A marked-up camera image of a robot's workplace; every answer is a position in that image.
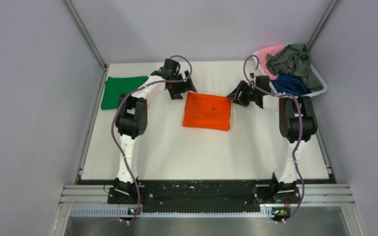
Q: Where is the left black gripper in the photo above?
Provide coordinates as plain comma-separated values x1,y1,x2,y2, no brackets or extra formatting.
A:
167,70,196,99

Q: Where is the left aluminium frame post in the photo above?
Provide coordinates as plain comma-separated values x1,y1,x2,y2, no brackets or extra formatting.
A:
62,0,107,69

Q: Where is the folded green t shirt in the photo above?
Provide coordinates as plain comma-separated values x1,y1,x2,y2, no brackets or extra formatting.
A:
100,76,148,110

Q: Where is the aluminium frame post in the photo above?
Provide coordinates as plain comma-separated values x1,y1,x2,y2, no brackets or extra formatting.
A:
62,0,107,69
306,0,341,51

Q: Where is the orange t shirt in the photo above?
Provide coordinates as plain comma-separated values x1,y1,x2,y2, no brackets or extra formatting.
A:
183,92,232,131

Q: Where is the pink t shirt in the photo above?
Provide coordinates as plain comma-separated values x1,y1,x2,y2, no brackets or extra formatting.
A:
258,44,286,81

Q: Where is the grey t shirt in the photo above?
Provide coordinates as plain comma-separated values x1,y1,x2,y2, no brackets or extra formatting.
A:
266,43,311,85

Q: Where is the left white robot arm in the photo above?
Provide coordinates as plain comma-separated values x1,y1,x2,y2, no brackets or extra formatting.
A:
111,55,197,205

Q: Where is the right aluminium frame post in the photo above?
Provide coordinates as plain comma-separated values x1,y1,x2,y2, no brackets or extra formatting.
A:
306,0,341,51

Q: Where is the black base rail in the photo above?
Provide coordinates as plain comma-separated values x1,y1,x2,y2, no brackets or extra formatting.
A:
107,180,302,213

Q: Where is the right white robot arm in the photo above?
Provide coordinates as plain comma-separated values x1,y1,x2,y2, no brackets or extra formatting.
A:
227,76,317,203

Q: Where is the blue t shirt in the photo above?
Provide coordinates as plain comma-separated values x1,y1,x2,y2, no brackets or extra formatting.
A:
271,74,311,96

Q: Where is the grey slotted cable duct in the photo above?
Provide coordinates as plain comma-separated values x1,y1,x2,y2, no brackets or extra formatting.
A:
69,206,287,219

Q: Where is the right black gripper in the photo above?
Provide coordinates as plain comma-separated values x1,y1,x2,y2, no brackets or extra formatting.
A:
227,81,259,107

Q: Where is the white plastic laundry basket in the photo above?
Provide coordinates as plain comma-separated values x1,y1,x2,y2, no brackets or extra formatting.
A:
269,64,328,97

